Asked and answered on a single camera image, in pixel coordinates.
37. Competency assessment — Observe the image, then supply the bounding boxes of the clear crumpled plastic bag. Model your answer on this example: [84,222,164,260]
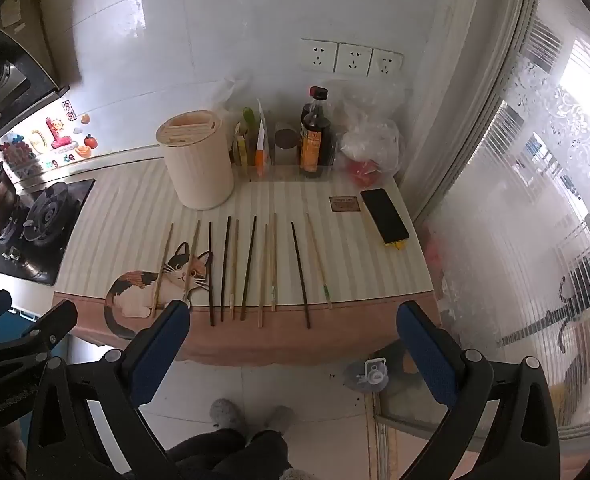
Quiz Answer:
[332,80,407,187]

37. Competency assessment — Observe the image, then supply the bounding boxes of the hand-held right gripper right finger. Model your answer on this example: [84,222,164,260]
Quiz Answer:
[396,301,562,480]

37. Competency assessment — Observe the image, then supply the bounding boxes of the striped cat print tablecloth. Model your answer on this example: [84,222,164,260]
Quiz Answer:
[52,157,443,366]

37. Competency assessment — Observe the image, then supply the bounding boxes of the clear plastic organizer tray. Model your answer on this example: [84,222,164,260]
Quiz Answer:
[232,157,337,182]

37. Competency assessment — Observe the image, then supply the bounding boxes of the black gas stove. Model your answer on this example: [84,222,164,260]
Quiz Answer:
[0,178,96,287]

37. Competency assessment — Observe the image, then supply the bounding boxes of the grey round plastic object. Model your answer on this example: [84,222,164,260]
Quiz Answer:
[344,357,391,394]

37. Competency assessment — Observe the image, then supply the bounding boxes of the dark sauce bottle orange label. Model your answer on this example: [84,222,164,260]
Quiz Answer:
[300,86,334,179]

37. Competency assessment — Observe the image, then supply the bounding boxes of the red packet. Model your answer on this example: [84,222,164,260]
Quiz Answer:
[347,160,384,187]

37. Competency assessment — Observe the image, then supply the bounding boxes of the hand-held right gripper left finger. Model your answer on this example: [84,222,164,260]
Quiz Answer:
[25,300,192,480]

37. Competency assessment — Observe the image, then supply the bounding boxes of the frosted sliding glass door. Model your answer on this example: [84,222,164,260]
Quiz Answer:
[400,0,590,453]

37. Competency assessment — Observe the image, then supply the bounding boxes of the thin clear plastic bag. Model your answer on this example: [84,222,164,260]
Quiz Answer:
[214,77,257,123]

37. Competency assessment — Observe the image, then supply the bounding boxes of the white wall socket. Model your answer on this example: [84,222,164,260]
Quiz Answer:
[370,49,404,79]
[300,38,338,73]
[336,42,373,77]

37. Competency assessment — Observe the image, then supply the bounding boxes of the steel range hood chimney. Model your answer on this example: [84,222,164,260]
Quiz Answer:
[0,0,58,91]

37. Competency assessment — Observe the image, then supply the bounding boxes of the group of mixed chopsticks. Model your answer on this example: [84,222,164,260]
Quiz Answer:
[150,212,334,331]

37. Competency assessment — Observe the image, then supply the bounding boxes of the beige ribbed chopstick holder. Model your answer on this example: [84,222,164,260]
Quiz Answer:
[156,108,234,210]

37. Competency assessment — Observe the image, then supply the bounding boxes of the person's legs in dark trousers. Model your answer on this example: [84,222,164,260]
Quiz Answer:
[165,427,289,480]

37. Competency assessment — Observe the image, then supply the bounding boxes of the black range hood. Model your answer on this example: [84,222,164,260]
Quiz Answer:
[0,35,71,153]

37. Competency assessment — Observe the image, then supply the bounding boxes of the colourful wall stickers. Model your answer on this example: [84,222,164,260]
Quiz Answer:
[0,100,99,172]

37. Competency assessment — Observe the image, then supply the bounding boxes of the blue cabinet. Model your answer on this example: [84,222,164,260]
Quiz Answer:
[0,305,71,361]

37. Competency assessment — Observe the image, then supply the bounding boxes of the white and orange packet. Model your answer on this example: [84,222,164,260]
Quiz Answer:
[254,100,272,168]

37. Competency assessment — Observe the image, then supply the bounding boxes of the grey fuzzy slipper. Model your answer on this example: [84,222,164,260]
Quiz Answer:
[262,405,296,437]
[210,399,245,431]

